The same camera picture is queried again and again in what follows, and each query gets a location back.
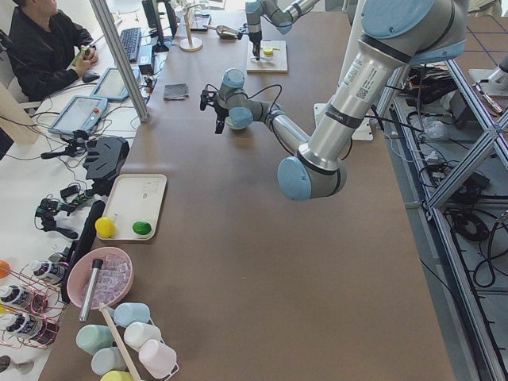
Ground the cream serving tray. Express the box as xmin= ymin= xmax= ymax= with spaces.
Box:
xmin=97 ymin=174 xmax=167 ymax=241

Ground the pink plastic cup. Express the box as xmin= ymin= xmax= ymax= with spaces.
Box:
xmin=137 ymin=339 xmax=178 ymax=379

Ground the wooden mug tree stand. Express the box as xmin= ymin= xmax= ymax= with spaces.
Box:
xmin=179 ymin=2 xmax=203 ymax=52

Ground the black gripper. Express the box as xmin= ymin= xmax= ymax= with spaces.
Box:
xmin=199 ymin=83 xmax=227 ymax=134
xmin=252 ymin=41 xmax=261 ymax=61

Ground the teach pendant tablet far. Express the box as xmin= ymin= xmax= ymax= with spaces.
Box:
xmin=90 ymin=67 xmax=129 ymax=102

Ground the person in black jacket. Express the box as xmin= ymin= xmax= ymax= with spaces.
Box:
xmin=8 ymin=0 xmax=98 ymax=102

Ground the black keyboard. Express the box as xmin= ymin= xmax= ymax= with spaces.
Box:
xmin=120 ymin=27 xmax=141 ymax=63

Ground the copper wire bottle rack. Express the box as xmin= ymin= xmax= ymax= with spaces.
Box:
xmin=1 ymin=261 xmax=67 ymax=350

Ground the green lime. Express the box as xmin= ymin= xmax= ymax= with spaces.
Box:
xmin=132 ymin=221 xmax=152 ymax=236

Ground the grey blue plastic cup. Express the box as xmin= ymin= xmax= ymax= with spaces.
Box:
xmin=90 ymin=347 xmax=127 ymax=375

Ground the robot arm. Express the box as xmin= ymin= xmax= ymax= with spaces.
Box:
xmin=199 ymin=0 xmax=469 ymax=201
xmin=244 ymin=0 xmax=318 ymax=61

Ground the wooden stick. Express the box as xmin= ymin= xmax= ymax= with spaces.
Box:
xmin=98 ymin=303 xmax=141 ymax=381

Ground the light blue plastic cup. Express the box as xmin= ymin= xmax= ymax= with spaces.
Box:
xmin=114 ymin=302 xmax=151 ymax=328

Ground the gray folded cloth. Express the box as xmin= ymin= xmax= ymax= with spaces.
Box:
xmin=163 ymin=83 xmax=189 ymax=101

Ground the metal scoop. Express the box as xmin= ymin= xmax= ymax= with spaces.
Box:
xmin=205 ymin=25 xmax=238 ymax=40

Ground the pink bowl with ice cubes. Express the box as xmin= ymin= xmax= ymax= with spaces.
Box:
xmin=67 ymin=247 xmax=134 ymax=310

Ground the white plastic cup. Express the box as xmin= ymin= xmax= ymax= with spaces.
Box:
xmin=124 ymin=321 xmax=162 ymax=352

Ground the pale green plastic cup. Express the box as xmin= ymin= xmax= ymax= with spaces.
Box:
xmin=75 ymin=325 xmax=114 ymax=356

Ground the aluminium frame post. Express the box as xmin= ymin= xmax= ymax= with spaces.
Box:
xmin=90 ymin=0 xmax=149 ymax=123

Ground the teach pendant tablet near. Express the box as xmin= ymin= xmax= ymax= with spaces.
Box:
xmin=48 ymin=96 xmax=108 ymax=136

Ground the bamboo cutting board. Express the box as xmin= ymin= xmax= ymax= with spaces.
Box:
xmin=245 ymin=40 xmax=289 ymax=74

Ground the teach pendant tablet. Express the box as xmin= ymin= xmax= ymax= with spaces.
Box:
xmin=90 ymin=67 xmax=129 ymax=102
xmin=48 ymin=96 xmax=108 ymax=136

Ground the yellow lemon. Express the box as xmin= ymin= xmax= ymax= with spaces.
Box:
xmin=94 ymin=217 xmax=116 ymax=239

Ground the black controller device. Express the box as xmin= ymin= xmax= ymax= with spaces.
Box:
xmin=83 ymin=137 xmax=129 ymax=181

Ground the yellow plastic cup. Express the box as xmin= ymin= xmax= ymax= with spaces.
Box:
xmin=100 ymin=370 xmax=133 ymax=381

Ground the mint green bowl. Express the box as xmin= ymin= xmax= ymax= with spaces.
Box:
xmin=225 ymin=117 xmax=252 ymax=131

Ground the metal muddler tool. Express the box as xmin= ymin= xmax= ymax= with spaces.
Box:
xmin=79 ymin=259 xmax=103 ymax=323

